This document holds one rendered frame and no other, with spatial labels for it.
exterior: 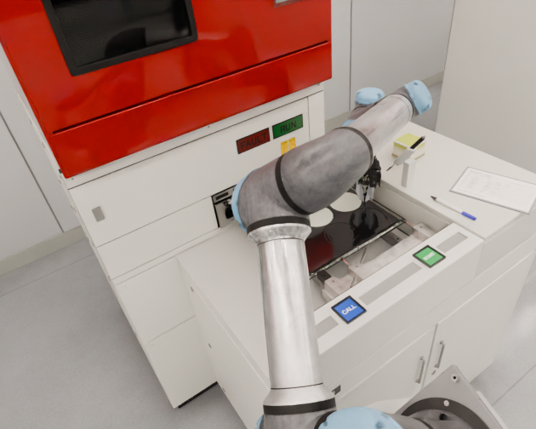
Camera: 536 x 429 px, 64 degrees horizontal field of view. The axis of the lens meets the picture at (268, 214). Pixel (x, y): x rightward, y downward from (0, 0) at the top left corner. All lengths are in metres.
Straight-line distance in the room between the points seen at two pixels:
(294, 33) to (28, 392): 1.92
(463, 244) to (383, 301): 0.28
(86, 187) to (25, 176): 1.62
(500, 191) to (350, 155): 0.73
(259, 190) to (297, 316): 0.22
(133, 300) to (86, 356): 0.96
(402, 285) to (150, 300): 0.80
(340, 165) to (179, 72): 0.54
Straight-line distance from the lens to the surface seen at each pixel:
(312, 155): 0.69
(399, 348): 1.20
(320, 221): 1.30
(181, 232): 1.35
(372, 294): 1.02
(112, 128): 1.08
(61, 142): 1.06
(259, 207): 0.73
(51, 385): 2.34
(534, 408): 2.11
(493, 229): 1.23
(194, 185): 1.28
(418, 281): 1.06
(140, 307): 1.47
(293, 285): 0.71
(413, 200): 1.30
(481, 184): 1.38
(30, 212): 2.89
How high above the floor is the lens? 1.73
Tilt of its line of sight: 38 degrees down
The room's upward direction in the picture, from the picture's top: 7 degrees counter-clockwise
